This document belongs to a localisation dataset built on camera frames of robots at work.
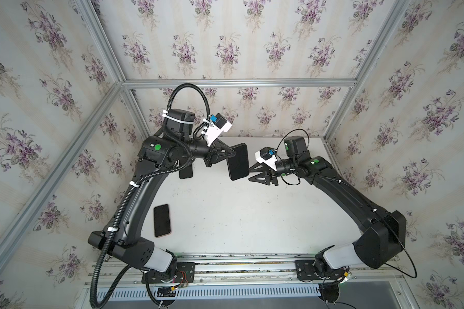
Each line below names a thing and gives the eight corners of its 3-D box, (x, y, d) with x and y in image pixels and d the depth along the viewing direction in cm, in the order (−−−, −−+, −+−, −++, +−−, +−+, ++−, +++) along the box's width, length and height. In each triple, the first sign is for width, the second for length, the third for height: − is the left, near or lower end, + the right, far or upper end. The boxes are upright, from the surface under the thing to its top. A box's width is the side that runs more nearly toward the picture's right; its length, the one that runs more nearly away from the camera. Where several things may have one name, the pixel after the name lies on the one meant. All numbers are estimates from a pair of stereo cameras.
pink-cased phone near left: (155, 238, 84) (154, 236, 82) (154, 208, 93) (153, 206, 91) (171, 233, 85) (170, 232, 84) (169, 205, 94) (168, 203, 92)
